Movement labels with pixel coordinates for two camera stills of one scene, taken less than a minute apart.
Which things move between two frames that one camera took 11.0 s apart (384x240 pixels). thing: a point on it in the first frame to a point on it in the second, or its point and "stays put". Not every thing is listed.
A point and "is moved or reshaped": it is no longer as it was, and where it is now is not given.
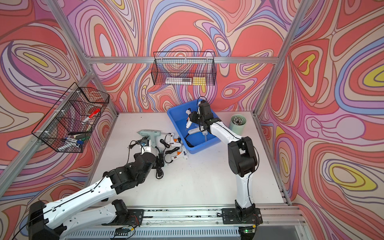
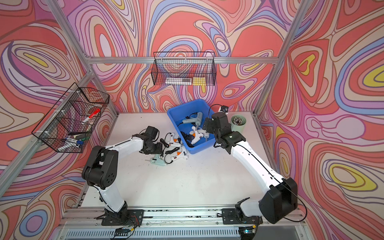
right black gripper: (193, 118) to (209, 129)
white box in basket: (178, 81) stays put
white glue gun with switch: (172, 143) stays put
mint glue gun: (152, 134) is moved or reshaped
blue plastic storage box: (194, 142) stays put
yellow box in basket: (199, 80) stays put
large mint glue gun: (200, 129) is moved or reshaped
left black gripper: (158, 164) to (159, 149)
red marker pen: (95, 112) stays put
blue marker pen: (78, 141) stays put
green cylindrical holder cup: (237, 123) stays put
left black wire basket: (67, 126) stays put
